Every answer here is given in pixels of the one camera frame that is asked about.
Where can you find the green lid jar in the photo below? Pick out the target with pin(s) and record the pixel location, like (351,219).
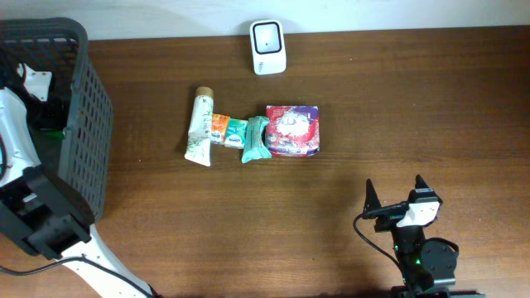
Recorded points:
(58,135)

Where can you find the white bamboo print tube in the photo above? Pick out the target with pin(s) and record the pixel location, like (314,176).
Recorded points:
(199,133)

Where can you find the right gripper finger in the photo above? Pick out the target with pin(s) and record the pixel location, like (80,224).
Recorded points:
(420,183)
(371,203)

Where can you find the mint toilet tissue pack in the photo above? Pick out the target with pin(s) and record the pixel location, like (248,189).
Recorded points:
(254,148)

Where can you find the teal tissue packet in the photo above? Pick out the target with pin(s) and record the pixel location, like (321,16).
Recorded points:
(236,133)

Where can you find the orange tissue packet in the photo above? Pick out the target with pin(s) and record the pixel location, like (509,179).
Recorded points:
(219,128)

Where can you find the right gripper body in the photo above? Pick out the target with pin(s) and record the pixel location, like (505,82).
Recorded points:
(403,237)

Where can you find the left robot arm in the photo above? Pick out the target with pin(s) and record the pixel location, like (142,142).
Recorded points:
(44,216)

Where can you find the dark grey plastic basket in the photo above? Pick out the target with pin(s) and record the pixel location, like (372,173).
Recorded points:
(60,45)

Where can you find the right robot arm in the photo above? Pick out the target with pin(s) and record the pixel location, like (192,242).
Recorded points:
(427,265)

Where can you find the red purple snack bag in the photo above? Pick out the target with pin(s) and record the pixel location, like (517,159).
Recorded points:
(293,130)

